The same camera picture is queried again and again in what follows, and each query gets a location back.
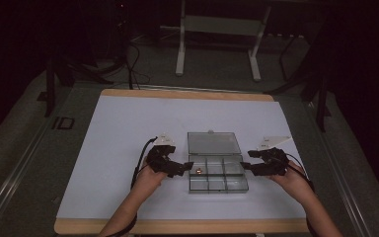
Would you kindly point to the white metal stand frame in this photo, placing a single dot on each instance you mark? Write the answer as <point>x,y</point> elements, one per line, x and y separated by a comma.
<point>222,26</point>

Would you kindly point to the black tube frame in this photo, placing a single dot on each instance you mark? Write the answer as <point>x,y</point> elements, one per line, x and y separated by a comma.
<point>286,59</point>

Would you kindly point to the metal floor rail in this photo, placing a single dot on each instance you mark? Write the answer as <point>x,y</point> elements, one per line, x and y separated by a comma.
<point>345,197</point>
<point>11,177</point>

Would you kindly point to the black metal stand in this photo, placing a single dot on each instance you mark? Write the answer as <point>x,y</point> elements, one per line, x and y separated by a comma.
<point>321,105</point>
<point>50,89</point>

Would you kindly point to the person's left hand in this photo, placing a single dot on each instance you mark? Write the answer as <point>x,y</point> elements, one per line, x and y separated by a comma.
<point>149,181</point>

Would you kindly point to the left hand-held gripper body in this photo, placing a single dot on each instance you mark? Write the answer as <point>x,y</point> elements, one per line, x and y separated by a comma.
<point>158,158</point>

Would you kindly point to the clear plastic compartment box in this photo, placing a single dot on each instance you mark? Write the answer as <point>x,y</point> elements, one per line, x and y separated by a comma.
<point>217,177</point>

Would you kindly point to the white table mat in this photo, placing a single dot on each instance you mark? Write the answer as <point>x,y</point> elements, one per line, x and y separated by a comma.
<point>118,138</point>

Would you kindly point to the wooden table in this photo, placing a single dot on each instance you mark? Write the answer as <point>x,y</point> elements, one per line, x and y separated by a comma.
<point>184,227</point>

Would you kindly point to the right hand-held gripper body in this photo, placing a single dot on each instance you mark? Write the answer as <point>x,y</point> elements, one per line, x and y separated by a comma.
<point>274,163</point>

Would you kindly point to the black rectangular floor bracket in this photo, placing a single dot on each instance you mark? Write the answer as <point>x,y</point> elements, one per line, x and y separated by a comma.
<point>63,122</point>

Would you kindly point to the person's right hand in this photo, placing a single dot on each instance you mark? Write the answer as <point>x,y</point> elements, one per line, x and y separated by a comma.
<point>292,182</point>

